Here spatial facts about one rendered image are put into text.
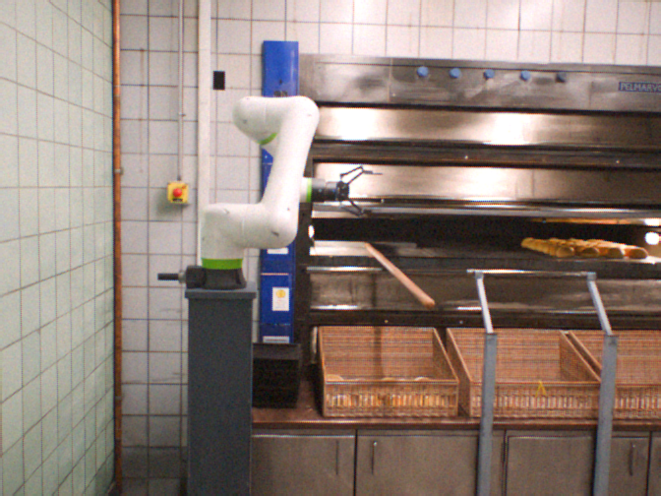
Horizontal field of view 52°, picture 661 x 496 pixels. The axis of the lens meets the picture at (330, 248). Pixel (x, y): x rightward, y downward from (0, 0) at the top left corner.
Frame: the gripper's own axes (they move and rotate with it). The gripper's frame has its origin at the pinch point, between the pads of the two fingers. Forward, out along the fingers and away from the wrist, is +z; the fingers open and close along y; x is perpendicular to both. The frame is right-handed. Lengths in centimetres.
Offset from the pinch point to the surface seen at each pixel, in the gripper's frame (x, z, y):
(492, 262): -55, 62, 32
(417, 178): -56, 25, -6
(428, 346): -50, 32, 72
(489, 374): 5, 45, 70
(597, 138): -54, 108, -27
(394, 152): -55, 14, -18
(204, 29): -53, -74, -70
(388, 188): -54, 11, -1
